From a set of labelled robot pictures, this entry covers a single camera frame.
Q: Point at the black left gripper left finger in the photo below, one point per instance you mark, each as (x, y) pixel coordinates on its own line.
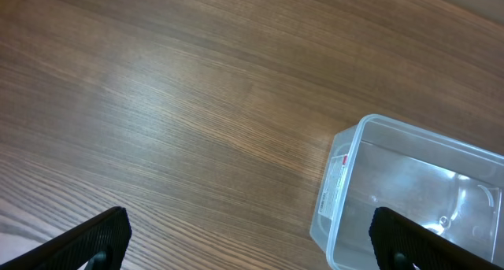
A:
(99, 243)

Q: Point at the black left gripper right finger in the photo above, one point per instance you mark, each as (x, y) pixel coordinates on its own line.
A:
(401, 244)

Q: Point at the clear plastic container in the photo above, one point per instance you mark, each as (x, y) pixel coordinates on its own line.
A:
(451, 188)

